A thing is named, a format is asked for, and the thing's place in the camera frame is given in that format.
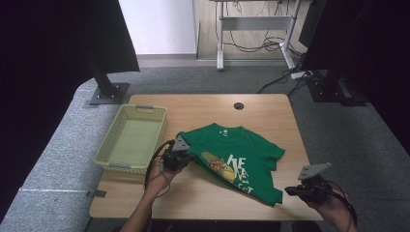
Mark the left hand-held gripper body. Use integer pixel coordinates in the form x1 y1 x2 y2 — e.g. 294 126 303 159
160 134 195 173

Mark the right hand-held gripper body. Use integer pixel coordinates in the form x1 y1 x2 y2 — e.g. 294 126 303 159
297 161 334 205

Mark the green printed t-shirt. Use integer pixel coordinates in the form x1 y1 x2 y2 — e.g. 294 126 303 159
176 122 286 208

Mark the person's left hand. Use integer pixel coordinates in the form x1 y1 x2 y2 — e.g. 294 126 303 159
144 157 179 195

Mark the person's right hand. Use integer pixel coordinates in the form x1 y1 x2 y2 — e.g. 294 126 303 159
303 187 352 225

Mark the yellow-green plastic basket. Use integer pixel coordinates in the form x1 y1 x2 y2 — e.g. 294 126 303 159
93 103 168 175

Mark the black metal stand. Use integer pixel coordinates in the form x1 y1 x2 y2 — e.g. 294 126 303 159
83 51 131 106
305 61 369 107

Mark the white power strip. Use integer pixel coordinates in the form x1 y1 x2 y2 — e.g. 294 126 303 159
290 70 314 81

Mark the black curtain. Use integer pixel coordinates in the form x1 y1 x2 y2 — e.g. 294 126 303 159
301 0 410 157
0 0 141 224

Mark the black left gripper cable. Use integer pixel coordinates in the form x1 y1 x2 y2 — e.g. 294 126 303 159
143 138 177 199

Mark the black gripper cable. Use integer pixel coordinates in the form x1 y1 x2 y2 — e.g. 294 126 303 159
322 180 359 227
143 138 177 199

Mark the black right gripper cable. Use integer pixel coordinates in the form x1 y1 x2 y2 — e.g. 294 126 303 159
322 180 359 227

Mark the tangle of black cables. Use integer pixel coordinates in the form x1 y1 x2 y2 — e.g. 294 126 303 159
221 0 308 66

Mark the white metal desk frame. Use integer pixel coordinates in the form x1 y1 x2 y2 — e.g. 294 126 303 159
208 0 305 72

